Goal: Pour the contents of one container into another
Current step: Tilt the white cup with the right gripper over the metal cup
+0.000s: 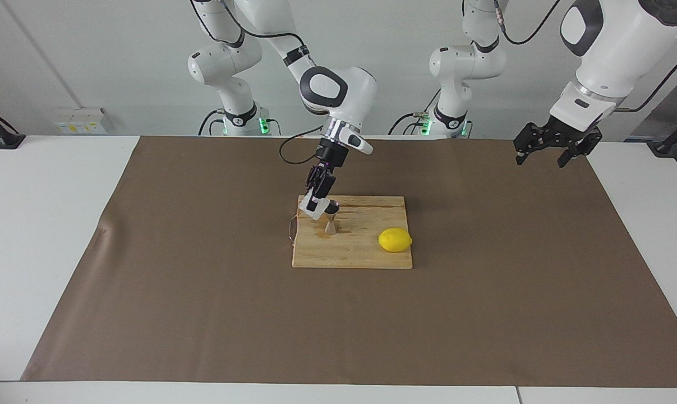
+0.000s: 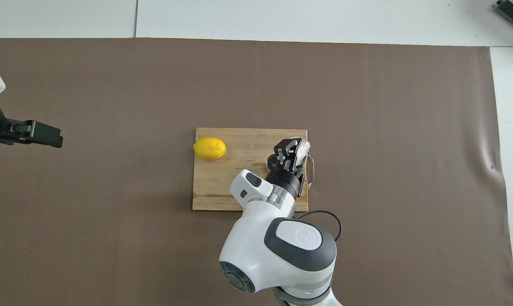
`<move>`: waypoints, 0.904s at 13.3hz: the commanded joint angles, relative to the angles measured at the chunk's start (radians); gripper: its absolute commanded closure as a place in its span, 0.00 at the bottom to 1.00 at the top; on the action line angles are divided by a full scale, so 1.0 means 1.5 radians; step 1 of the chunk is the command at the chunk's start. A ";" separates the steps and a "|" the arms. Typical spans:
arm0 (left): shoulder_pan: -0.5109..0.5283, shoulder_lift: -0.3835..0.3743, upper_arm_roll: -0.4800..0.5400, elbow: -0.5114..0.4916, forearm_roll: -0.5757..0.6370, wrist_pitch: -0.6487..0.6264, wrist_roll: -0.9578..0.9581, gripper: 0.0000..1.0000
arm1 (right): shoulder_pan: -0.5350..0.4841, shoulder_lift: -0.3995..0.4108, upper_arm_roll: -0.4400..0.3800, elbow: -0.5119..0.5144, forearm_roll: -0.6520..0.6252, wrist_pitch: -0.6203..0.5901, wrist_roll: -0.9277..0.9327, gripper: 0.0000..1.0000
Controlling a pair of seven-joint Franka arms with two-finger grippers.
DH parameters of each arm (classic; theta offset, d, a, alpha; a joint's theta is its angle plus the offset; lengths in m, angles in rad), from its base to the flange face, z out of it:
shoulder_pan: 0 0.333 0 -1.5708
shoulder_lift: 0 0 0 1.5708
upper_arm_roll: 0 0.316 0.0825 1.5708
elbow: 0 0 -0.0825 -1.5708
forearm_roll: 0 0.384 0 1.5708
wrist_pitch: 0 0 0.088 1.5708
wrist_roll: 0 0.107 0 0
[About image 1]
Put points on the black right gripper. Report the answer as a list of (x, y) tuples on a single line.
[(330, 154)]

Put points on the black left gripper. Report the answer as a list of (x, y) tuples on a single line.
[(568, 132)]

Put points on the clear glass cup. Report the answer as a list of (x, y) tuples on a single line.
[(313, 210)]

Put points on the steel jigger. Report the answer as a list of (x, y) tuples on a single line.
[(331, 227)]

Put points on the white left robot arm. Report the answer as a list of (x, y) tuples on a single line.
[(613, 50)]

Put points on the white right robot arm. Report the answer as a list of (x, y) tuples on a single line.
[(349, 90)]

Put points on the wooden cutting board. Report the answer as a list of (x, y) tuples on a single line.
[(360, 257)]

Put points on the yellow lemon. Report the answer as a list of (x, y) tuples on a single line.
[(394, 240)]

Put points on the black stand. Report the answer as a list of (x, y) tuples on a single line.
[(666, 147), (10, 140)]

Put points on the brown paper table mat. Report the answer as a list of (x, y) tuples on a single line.
[(203, 314)]

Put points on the white wall socket box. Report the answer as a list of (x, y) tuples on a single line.
[(80, 120)]

